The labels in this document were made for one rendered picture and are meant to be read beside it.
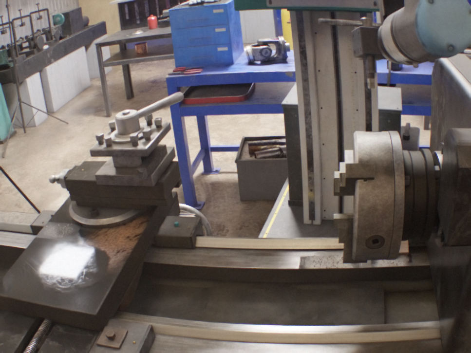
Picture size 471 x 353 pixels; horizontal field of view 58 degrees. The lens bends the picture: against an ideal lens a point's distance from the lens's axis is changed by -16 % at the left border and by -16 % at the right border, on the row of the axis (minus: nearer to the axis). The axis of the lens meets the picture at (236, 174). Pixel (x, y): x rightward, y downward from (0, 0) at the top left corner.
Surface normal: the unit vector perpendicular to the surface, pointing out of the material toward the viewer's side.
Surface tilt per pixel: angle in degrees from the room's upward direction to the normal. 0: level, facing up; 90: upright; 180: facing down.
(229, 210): 0
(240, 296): 11
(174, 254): 0
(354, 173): 41
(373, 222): 81
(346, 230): 71
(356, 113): 90
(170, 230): 0
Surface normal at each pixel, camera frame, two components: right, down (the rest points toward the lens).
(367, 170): -0.20, -0.37
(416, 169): -0.18, -0.59
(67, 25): -0.19, 0.46
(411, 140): -0.10, -0.89
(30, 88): 0.98, 0.00
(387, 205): -0.22, 0.07
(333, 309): 0.18, -0.79
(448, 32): 0.07, 0.18
